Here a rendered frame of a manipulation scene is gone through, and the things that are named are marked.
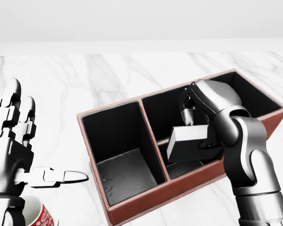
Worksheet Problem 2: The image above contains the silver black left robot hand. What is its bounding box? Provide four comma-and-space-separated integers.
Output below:
0, 77, 89, 196

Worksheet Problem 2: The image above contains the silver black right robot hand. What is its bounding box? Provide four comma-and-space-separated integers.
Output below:
178, 79, 243, 163

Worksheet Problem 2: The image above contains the dark book with white pages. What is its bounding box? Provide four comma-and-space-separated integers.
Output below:
166, 124, 210, 163

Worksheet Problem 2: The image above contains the red-brown desk caddy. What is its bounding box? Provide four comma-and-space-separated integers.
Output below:
76, 68, 283, 226

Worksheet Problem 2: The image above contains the red patterned mug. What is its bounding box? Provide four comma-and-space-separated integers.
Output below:
20, 195, 59, 226

